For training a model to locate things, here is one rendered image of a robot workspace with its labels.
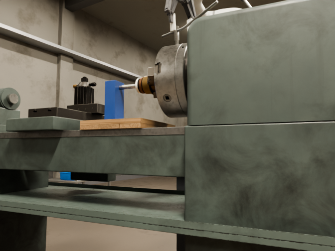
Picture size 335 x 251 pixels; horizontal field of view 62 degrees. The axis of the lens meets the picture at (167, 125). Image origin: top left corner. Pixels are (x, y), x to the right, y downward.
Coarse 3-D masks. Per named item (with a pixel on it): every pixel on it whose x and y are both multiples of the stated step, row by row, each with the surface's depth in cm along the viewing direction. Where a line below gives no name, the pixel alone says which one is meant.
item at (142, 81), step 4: (140, 80) 127; (144, 80) 126; (140, 84) 127; (144, 84) 125; (140, 88) 127; (144, 88) 126; (148, 88) 125; (152, 88) 126; (140, 92) 129; (144, 92) 129; (148, 92) 127; (152, 92) 127
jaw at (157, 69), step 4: (160, 64) 111; (148, 68) 115; (152, 68) 114; (156, 68) 111; (160, 68) 111; (148, 72) 114; (152, 72) 113; (156, 72) 111; (160, 72) 110; (148, 76) 114; (152, 76) 114; (148, 80) 119; (152, 80) 118; (148, 84) 123; (152, 84) 123
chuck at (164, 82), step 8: (168, 48) 114; (176, 48) 112; (160, 56) 112; (168, 56) 110; (168, 64) 109; (168, 72) 108; (160, 80) 109; (168, 80) 108; (160, 88) 110; (168, 88) 109; (160, 96) 112; (176, 96) 109; (160, 104) 114; (168, 104) 113; (176, 104) 111; (168, 112) 117; (176, 112) 116
